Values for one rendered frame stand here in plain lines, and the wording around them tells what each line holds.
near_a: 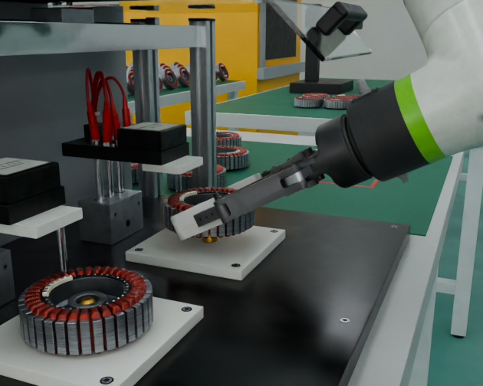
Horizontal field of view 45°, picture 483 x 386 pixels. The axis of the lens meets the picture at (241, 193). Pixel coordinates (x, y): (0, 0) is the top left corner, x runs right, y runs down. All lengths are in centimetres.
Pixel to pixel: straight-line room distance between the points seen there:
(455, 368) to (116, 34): 163
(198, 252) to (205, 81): 30
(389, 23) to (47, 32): 526
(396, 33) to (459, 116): 520
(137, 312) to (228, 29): 379
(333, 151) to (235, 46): 361
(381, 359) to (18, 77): 55
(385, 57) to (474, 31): 520
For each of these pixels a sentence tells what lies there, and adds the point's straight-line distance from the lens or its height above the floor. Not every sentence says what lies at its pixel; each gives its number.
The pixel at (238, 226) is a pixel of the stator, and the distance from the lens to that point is 68.
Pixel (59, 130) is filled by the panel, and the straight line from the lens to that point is 86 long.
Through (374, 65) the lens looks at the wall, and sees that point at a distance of 580.
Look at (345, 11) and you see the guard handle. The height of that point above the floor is 105.
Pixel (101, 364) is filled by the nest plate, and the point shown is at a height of 78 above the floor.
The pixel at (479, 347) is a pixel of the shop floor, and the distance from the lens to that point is 220.
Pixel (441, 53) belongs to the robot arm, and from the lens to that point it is 60.
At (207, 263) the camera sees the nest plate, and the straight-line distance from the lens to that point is 66.
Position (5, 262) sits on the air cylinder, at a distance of 62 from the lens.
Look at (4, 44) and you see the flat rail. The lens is 57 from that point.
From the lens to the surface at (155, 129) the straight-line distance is 70.
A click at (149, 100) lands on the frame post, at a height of 93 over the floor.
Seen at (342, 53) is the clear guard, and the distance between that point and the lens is 65.
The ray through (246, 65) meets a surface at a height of 82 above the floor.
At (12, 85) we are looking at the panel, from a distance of 80.
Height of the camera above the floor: 103
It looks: 15 degrees down
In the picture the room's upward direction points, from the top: straight up
